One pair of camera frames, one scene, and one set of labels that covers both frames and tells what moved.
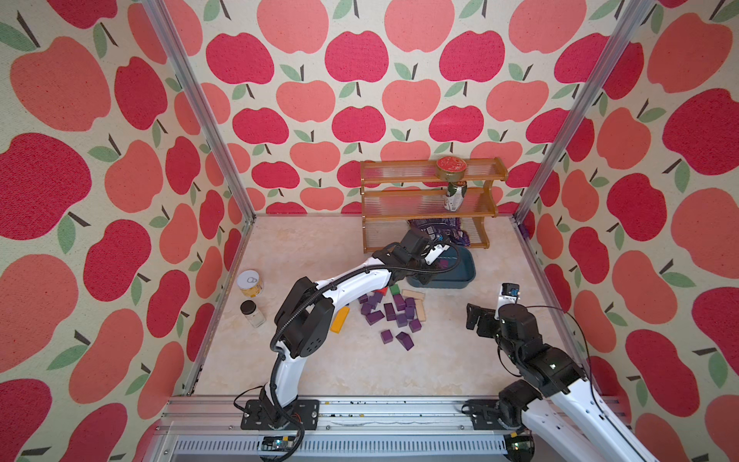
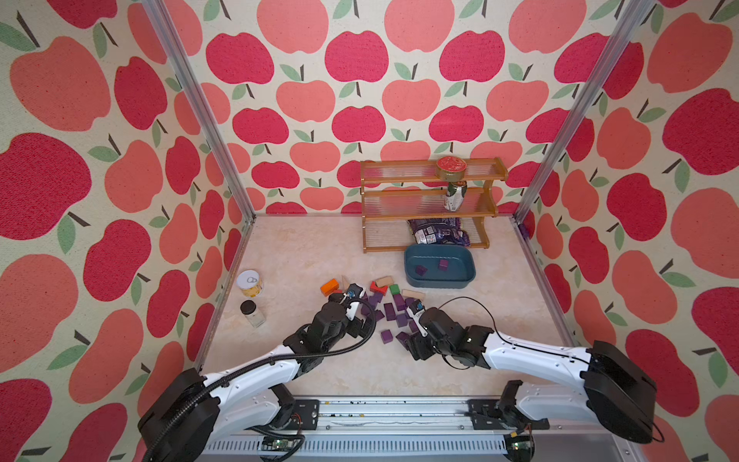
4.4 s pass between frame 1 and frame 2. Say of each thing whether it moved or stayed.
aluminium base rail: stayed
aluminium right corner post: stayed
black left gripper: moved
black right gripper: moved
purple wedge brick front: stayed
